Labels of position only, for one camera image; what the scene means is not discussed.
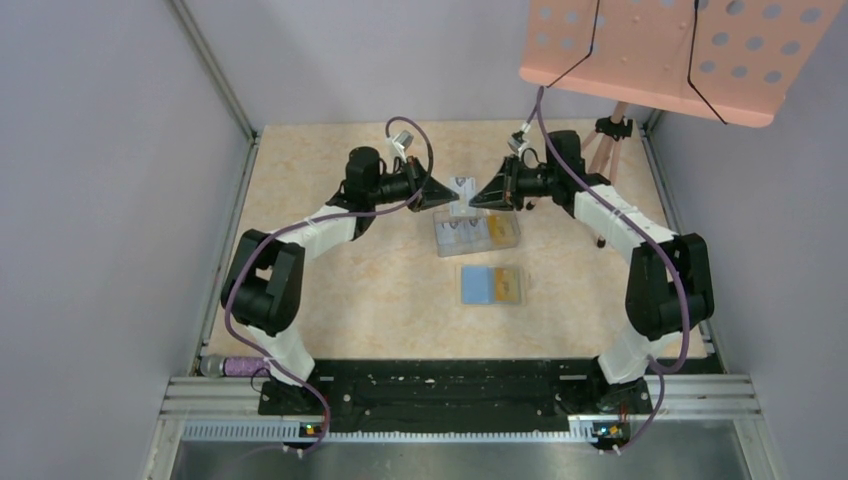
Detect pink tripod stand legs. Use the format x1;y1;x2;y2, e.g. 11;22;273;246
530;101;633;216

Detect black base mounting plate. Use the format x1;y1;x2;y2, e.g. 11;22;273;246
258;357;723;435

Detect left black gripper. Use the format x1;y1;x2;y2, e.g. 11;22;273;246
369;156;459;213

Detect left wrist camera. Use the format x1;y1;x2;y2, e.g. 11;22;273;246
387;130;414;161

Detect clear plastic card tray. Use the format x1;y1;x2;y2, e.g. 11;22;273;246
433;211;521;258

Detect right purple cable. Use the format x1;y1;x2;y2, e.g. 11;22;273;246
523;86;692;458

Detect purple cable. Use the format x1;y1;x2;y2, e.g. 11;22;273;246
223;116;435;458
523;86;692;458

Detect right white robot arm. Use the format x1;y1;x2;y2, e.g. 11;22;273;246
470;130;715;412

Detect silver vip card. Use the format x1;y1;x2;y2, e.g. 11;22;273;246
436;218;490;245
449;176;477;218

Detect pink music stand desk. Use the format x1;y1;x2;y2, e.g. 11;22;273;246
519;0;845;128

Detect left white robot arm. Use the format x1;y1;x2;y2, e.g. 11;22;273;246
220;146;458;414

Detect purple glitter microphone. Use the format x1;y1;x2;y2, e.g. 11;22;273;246
198;354;270;378

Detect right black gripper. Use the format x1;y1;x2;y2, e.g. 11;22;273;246
469;155;557;213

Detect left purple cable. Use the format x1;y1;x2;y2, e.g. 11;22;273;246
223;116;435;458

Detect aluminium frame rail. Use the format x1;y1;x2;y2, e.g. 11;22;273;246
144;375;786;479

